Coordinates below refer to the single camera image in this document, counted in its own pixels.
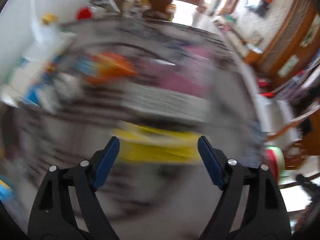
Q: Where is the yellow snack bag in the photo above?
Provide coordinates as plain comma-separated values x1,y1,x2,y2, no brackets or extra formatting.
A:
114,122,201,165

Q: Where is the pink snack bag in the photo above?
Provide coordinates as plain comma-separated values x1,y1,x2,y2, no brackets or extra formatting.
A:
135,46,214,98

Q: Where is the red dustpan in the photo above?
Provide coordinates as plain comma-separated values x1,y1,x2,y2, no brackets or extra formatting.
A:
260,92,276,99

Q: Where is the orange snack bag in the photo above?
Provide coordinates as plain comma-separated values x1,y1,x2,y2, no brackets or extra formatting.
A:
76,52,137,86

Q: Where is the low wooden tv cabinet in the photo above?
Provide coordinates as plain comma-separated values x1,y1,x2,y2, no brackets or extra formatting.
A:
213,16,263,66

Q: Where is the yellow topped white bottle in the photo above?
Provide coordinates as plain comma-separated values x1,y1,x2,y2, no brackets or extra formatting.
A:
41,13,57,25

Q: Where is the red bag by shelf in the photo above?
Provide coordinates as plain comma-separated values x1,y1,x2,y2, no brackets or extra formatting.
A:
76,7,93,21

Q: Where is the wall mounted television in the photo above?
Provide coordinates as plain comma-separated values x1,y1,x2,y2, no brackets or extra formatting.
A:
245,0,273,18

